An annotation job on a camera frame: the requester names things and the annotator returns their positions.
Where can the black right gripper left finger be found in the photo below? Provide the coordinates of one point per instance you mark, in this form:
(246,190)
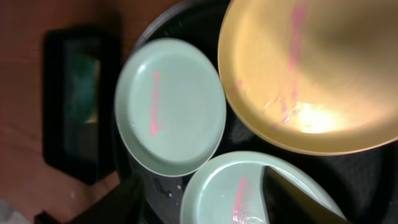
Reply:
(123,205)

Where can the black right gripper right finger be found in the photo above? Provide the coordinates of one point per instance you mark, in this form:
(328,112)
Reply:
(285,203)

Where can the mint green plate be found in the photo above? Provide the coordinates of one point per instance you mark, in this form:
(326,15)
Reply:
(227,189)
(170,107)

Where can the yellow plate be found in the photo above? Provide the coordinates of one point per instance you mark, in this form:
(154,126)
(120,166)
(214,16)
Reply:
(315,77)

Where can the green yellow sponge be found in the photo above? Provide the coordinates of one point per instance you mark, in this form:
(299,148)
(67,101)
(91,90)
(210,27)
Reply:
(85,82)

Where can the rectangular black tray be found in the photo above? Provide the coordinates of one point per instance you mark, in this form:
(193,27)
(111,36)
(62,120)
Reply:
(81,150)

